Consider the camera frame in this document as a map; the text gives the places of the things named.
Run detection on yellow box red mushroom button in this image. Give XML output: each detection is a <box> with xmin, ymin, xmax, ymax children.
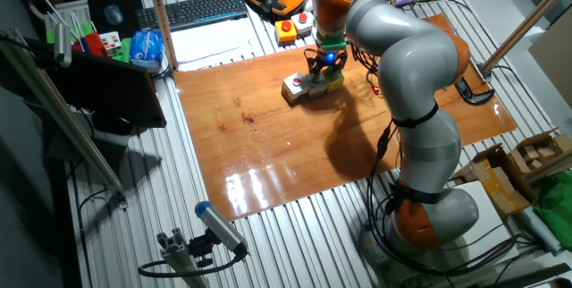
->
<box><xmin>274</xmin><ymin>20</ymin><xmax>299</xmax><ymax>46</ymax></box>

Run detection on blue plastic bag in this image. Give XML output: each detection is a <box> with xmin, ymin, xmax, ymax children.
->
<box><xmin>129</xmin><ymin>30</ymin><xmax>165</xmax><ymax>69</ymax></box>

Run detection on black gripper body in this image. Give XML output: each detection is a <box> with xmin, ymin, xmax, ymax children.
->
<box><xmin>312</xmin><ymin>47</ymin><xmax>348</xmax><ymax>74</ymax></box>

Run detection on beige cardboard panel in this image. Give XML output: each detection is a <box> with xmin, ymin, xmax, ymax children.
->
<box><xmin>528</xmin><ymin>18</ymin><xmax>572</xmax><ymax>110</ymax></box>

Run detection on green cloth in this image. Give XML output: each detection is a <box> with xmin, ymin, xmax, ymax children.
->
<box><xmin>534</xmin><ymin>182</ymin><xmax>572</xmax><ymax>251</ymax></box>

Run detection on green wrist adapter plate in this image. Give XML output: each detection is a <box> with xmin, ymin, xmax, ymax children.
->
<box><xmin>315</xmin><ymin>31</ymin><xmax>349</xmax><ymax>53</ymax></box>

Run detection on black flat monitor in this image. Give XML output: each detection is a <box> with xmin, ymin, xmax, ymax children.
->
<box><xmin>24</xmin><ymin>37</ymin><xmax>168</xmax><ymax>131</ymax></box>

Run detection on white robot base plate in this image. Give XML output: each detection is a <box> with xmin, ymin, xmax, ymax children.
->
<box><xmin>440</xmin><ymin>180</ymin><xmax>522</xmax><ymax>275</ymax></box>

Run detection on silver bar camera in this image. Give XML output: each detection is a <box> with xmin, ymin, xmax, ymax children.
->
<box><xmin>53</xmin><ymin>22</ymin><xmax>73</xmax><ymax>68</ymax></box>

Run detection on aluminium profile camera mount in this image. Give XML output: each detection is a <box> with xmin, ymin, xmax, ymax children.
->
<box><xmin>156</xmin><ymin>227</ymin><xmax>211</xmax><ymax>288</ymax></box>

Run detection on white paper sheets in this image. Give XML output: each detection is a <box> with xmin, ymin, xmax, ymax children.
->
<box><xmin>169</xmin><ymin>17</ymin><xmax>265</xmax><ymax>72</ymax></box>

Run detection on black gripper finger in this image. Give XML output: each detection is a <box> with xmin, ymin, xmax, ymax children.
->
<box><xmin>305</xmin><ymin>47</ymin><xmax>324</xmax><ymax>85</ymax></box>
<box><xmin>332</xmin><ymin>50</ymin><xmax>350</xmax><ymax>81</ymax></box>

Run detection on grey box small red button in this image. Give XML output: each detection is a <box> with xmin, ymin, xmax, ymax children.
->
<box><xmin>281</xmin><ymin>72</ymin><xmax>310</xmax><ymax>104</ymax></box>

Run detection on grey box small green button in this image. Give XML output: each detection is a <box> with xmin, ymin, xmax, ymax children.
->
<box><xmin>303</xmin><ymin>72</ymin><xmax>330</xmax><ymax>100</ymax></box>

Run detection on glossy wooden board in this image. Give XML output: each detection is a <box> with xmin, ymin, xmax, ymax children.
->
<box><xmin>172</xmin><ymin>13</ymin><xmax>518</xmax><ymax>222</ymax></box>

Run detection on black C-clamp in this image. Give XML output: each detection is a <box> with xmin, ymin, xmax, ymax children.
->
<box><xmin>453</xmin><ymin>75</ymin><xmax>496</xmax><ymax>106</ymax></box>

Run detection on black camera cable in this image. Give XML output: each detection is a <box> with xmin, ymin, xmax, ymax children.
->
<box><xmin>137</xmin><ymin>251</ymin><xmax>249</xmax><ymax>279</ymax></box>

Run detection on cardboard box with wooden blocks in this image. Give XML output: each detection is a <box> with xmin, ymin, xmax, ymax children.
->
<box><xmin>509</xmin><ymin>129</ymin><xmax>572</xmax><ymax>184</ymax></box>

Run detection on white box red mushroom button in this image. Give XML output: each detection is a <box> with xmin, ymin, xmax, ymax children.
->
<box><xmin>290</xmin><ymin>12</ymin><xmax>316</xmax><ymax>37</ymax></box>

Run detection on black computer keyboard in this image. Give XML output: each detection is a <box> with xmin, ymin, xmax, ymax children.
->
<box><xmin>135</xmin><ymin>0</ymin><xmax>249</xmax><ymax>32</ymax></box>

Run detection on black mouse pad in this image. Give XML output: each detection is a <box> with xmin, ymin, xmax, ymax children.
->
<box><xmin>87</xmin><ymin>0</ymin><xmax>139</xmax><ymax>38</ymax></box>

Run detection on silver camera with blue end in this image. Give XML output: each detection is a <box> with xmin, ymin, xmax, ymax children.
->
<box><xmin>194</xmin><ymin>200</ymin><xmax>249</xmax><ymax>257</ymax></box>

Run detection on slanted aluminium bar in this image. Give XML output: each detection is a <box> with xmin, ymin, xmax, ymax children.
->
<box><xmin>0</xmin><ymin>28</ymin><xmax>129</xmax><ymax>211</ymax></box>

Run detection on cardboard box with yellow tape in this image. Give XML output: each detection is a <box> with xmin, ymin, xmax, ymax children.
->
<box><xmin>450</xmin><ymin>143</ymin><xmax>537</xmax><ymax>217</ymax></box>

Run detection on red pouch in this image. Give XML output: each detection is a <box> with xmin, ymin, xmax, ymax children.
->
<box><xmin>72</xmin><ymin>31</ymin><xmax>107</xmax><ymax>58</ymax></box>

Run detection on Rubik's cube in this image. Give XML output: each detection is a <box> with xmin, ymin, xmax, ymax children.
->
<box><xmin>98</xmin><ymin>31</ymin><xmax>122</xmax><ymax>58</ymax></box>

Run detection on white rolled tube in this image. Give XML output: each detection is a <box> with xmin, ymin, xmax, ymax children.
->
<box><xmin>513</xmin><ymin>207</ymin><xmax>562</xmax><ymax>256</ymax></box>

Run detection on yellow box large green button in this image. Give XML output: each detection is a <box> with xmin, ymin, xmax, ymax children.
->
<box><xmin>324</xmin><ymin>66</ymin><xmax>346</xmax><ymax>94</ymax></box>

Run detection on dark computer mouse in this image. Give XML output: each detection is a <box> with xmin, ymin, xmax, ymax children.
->
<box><xmin>103</xmin><ymin>4</ymin><xmax>124</xmax><ymax>27</ymax></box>

